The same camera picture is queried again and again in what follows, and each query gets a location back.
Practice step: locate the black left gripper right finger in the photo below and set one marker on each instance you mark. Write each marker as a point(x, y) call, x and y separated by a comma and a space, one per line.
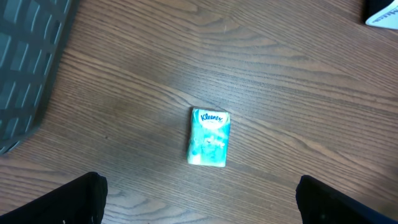
point(319, 203)

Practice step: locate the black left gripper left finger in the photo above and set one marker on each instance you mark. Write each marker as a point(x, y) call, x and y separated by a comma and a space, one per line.
point(81, 201)

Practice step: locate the teal tissue pack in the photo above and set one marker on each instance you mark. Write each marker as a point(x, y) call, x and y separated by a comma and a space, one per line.
point(209, 138)

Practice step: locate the white barcode scanner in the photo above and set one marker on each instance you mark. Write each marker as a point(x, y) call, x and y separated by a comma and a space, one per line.
point(381, 13)

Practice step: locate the grey plastic mesh basket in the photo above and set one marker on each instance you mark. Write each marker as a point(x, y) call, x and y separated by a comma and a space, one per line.
point(34, 34)

